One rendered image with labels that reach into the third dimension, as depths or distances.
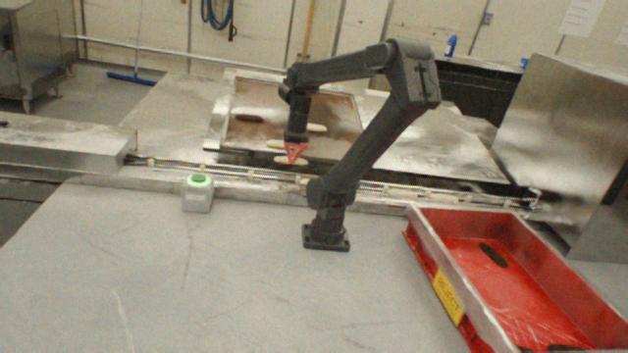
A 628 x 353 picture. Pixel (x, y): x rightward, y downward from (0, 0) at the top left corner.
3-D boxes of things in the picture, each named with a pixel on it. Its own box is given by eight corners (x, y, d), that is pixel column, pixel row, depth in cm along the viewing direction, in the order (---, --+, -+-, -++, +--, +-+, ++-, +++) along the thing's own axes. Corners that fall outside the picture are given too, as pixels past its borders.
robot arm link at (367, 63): (388, 70, 66) (435, 73, 72) (389, 34, 65) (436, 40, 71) (283, 85, 103) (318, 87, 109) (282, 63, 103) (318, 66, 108)
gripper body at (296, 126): (305, 130, 116) (309, 106, 113) (308, 144, 107) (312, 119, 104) (284, 127, 115) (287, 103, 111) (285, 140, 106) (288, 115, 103)
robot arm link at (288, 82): (292, 69, 99) (322, 71, 103) (276, 57, 107) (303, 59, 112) (287, 114, 104) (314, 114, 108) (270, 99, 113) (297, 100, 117)
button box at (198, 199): (178, 222, 101) (179, 185, 96) (183, 205, 108) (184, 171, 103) (210, 225, 103) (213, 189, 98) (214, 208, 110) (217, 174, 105)
